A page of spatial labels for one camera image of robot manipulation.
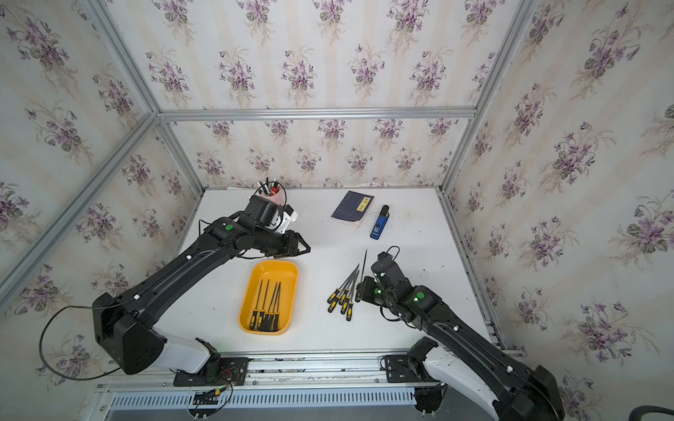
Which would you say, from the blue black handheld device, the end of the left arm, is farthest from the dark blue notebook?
the end of the left arm

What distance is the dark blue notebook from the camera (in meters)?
1.09

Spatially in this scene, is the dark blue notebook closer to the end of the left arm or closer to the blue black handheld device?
the blue black handheld device

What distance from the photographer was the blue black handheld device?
104cm

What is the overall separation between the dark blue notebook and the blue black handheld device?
6 cm
